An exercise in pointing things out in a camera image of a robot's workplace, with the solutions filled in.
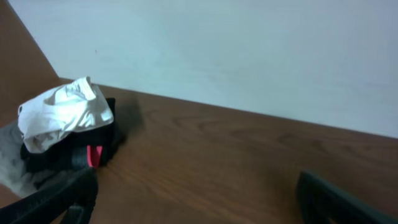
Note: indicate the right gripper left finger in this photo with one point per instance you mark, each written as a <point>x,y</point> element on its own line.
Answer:
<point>75,198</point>

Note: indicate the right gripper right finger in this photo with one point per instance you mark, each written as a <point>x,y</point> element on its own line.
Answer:
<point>321,202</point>

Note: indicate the white t-shirt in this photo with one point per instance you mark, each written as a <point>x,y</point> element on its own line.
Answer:
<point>51,116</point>

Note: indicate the black folded shirt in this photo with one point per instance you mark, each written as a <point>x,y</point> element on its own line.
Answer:
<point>92,148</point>

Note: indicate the grey folded shirt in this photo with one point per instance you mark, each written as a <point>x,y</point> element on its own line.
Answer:
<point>13,173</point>

